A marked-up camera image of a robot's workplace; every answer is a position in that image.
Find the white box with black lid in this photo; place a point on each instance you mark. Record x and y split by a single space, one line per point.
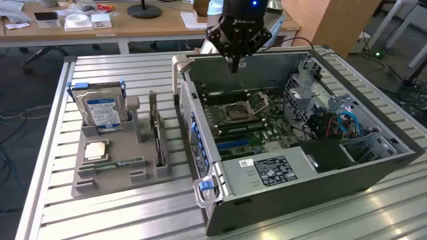
49 23

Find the blue expansion slot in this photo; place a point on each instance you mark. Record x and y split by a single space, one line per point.
234 144

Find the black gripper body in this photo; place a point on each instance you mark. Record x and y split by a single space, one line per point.
244 25

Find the grey open PC case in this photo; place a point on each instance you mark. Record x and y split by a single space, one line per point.
300 195

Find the white label card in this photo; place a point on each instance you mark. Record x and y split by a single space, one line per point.
16 25

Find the clear plastic bag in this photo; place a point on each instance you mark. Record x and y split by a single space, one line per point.
15 13

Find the black equipment stand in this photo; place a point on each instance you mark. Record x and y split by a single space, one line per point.
414 82

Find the red small item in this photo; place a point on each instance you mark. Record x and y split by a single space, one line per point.
104 8

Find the grey parts rack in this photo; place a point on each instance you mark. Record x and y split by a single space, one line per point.
128 147

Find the black office chair base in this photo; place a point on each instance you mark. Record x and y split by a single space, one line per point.
36 56

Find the plain white box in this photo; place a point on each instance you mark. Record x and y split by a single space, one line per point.
100 18

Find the cream tape roll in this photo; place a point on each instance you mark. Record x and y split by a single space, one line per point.
63 3

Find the green graphics card black fan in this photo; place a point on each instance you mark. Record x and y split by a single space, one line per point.
160 142

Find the metal disk bay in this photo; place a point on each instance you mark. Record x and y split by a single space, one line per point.
376 147

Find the metal drive cage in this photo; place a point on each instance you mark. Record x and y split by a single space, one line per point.
300 105

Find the grey power supply unit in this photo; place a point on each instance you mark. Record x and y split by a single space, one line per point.
240 180

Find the hard disk with blue carrier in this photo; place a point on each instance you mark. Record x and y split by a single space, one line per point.
100 112

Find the wooden desk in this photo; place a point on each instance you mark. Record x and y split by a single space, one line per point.
150 27

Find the CPU socket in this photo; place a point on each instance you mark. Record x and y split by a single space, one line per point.
236 110

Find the white desk frame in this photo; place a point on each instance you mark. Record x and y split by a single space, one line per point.
402 27

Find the white tape roll holder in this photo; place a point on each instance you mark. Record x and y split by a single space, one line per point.
78 25

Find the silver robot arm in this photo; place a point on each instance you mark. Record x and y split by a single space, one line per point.
211 47

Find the green motherboard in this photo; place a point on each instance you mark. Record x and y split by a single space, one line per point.
276 130

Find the silver chipset heatsink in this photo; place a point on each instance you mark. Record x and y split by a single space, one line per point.
274 146

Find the silver CPU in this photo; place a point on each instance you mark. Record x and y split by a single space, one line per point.
95 150

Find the device with green light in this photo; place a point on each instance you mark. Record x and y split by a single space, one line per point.
378 54

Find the grey cup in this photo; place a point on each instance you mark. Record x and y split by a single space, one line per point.
48 3

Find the black lamp base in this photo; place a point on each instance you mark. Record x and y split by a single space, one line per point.
143 12

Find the green RAM stick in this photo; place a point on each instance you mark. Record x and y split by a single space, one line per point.
110 165

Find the white paper stack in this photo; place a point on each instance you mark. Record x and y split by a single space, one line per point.
191 21

